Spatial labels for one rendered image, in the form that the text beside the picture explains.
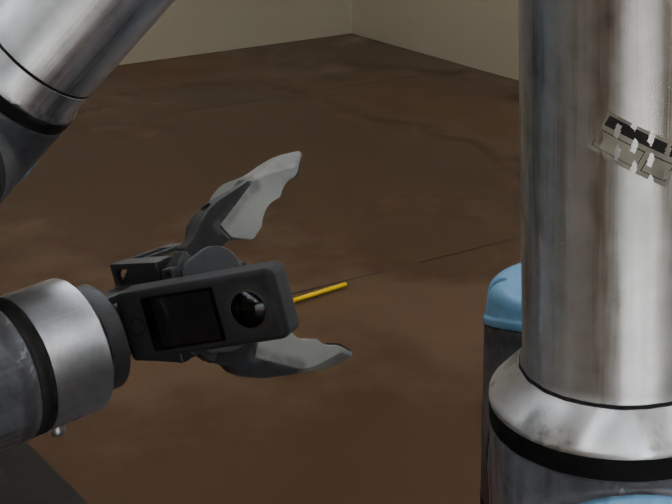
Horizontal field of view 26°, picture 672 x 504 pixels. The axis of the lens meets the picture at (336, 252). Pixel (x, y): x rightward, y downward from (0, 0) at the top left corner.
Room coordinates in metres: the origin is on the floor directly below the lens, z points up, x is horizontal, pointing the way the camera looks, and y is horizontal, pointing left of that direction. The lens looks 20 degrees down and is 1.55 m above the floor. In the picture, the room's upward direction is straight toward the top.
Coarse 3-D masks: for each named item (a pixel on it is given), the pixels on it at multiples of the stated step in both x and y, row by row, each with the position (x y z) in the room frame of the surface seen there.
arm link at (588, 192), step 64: (576, 0) 0.70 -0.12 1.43; (640, 0) 0.69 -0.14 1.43; (576, 64) 0.70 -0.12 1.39; (640, 64) 0.69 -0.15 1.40; (576, 128) 0.71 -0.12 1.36; (640, 128) 0.70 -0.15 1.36; (576, 192) 0.71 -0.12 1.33; (640, 192) 0.70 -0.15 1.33; (576, 256) 0.71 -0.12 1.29; (640, 256) 0.70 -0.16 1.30; (576, 320) 0.71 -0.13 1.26; (640, 320) 0.70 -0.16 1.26; (512, 384) 0.75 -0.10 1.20; (576, 384) 0.71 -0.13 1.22; (640, 384) 0.70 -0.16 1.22; (512, 448) 0.72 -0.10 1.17; (576, 448) 0.69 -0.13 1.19; (640, 448) 0.69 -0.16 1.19
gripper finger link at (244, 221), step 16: (272, 160) 0.98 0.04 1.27; (288, 160) 0.98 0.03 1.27; (256, 176) 0.96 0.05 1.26; (272, 176) 0.96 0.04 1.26; (288, 176) 0.97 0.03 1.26; (224, 192) 0.98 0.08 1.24; (256, 192) 0.95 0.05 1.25; (272, 192) 0.96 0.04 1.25; (240, 208) 0.94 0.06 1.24; (256, 208) 0.95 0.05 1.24; (224, 224) 0.93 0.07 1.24; (240, 224) 0.93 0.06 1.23; (256, 224) 0.94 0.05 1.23
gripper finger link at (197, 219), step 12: (240, 180) 0.96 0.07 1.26; (228, 192) 0.94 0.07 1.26; (240, 192) 0.94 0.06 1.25; (216, 204) 0.93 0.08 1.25; (228, 204) 0.93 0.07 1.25; (192, 216) 0.93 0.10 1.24; (204, 216) 0.92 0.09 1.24; (216, 216) 0.92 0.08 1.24; (192, 228) 0.92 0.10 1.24; (204, 228) 0.92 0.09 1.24; (216, 228) 0.92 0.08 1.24; (192, 240) 0.91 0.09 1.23; (204, 240) 0.91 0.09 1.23; (216, 240) 0.92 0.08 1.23; (228, 240) 0.92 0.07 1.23; (192, 252) 0.90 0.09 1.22
